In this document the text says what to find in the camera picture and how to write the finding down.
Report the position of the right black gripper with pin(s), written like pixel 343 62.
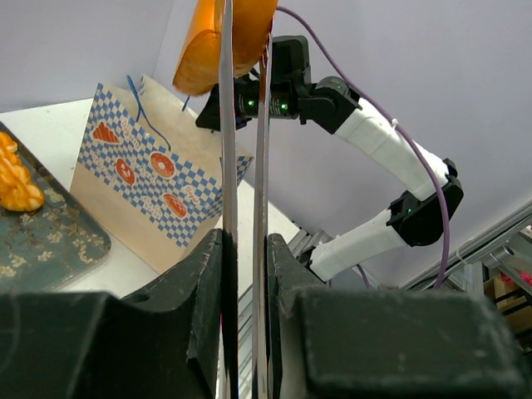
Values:
pixel 283 104

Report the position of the metal baking tray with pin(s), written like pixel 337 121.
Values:
pixel 44 249

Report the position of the twisted orange pastry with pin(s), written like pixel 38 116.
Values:
pixel 18 193

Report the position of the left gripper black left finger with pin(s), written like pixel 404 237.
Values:
pixel 161 341

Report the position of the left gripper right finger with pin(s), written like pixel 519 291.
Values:
pixel 336 343

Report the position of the blue checkered paper bag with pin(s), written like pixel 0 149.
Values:
pixel 147 173

